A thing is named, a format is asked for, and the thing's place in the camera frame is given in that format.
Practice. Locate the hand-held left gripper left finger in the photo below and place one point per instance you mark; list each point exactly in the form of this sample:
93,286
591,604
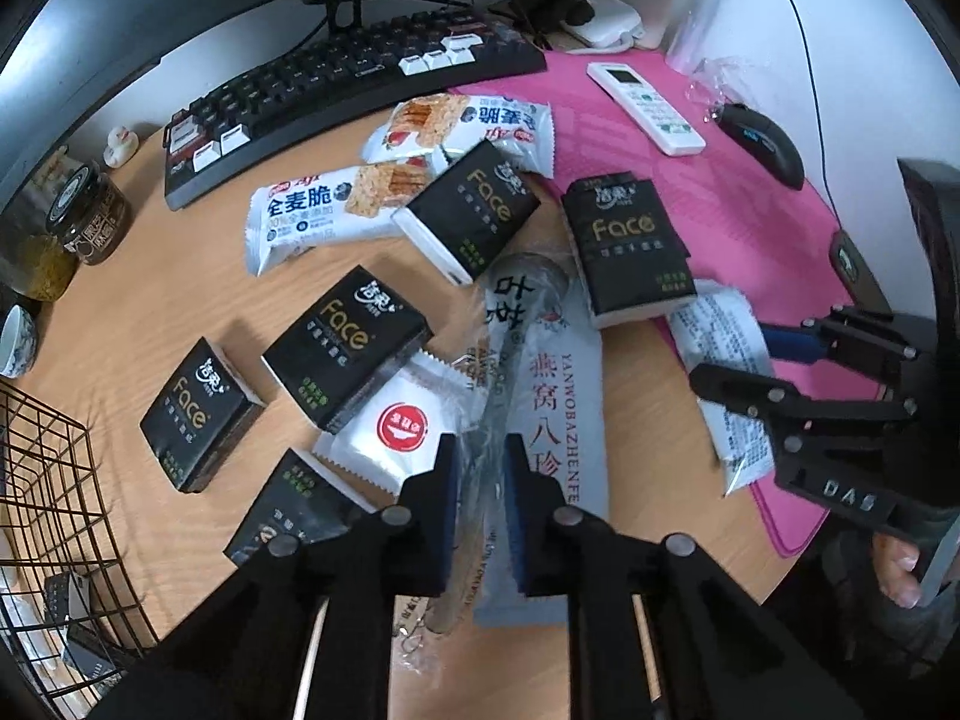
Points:
448,499

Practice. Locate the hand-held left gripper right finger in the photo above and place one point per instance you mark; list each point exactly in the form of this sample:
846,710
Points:
516,514

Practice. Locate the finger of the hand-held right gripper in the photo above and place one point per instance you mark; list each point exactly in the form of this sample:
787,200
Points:
742,388
795,343

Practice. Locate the white sachet black print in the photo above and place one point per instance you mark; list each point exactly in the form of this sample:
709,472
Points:
720,330

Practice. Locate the long white sachet red print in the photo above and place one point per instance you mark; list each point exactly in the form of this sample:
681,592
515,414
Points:
555,420

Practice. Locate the black tissue pack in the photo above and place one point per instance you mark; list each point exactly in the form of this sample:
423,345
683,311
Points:
199,412
476,210
626,240
349,349
289,502

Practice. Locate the clear plastic packet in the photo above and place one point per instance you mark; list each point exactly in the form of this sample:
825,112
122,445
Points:
525,292

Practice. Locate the wooden desktop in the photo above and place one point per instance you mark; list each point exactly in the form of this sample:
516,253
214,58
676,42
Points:
187,300

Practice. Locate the person's right hand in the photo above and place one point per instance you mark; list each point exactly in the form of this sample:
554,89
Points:
898,574

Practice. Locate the square white sachet red logo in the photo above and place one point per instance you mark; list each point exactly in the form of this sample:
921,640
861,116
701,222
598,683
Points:
390,427

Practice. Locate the pink desk mat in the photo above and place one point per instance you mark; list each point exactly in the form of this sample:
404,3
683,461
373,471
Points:
750,240

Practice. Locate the black computer mouse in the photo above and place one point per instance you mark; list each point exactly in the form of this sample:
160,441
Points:
765,139

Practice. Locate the white remote control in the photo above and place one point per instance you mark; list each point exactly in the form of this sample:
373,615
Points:
645,105

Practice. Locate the white cracker packet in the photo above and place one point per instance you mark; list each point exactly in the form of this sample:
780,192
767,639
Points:
487,120
307,214

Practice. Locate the clear plastic bag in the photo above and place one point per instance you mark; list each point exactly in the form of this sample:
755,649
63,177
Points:
712,15

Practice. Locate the white power adapter with plug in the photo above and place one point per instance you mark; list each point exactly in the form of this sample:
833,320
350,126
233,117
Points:
607,26

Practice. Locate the black white keyboard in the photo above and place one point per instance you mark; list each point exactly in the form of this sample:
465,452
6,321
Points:
315,82

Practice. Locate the dark lidded jar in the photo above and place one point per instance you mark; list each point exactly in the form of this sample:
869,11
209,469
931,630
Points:
90,221

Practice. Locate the small ceramic cup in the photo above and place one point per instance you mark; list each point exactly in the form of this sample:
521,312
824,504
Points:
19,341

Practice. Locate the glass jar yellow contents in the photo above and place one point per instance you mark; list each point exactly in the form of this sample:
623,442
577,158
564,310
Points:
37,262

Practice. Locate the small white duck figure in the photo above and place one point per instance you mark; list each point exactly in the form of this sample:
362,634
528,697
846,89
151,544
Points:
120,146

